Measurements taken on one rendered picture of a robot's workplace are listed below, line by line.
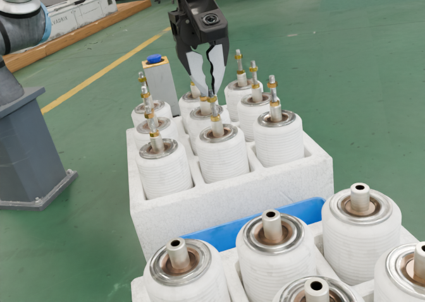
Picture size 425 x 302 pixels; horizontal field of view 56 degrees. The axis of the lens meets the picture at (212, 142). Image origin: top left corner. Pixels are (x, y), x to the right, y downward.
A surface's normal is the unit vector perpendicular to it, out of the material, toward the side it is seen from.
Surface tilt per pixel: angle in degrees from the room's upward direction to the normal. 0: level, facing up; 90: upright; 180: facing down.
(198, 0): 29
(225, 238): 88
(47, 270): 0
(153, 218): 90
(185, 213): 90
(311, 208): 88
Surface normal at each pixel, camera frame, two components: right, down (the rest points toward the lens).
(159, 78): 0.22, 0.41
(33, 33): 0.76, 0.58
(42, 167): 0.94, -0.02
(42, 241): -0.18, -0.87
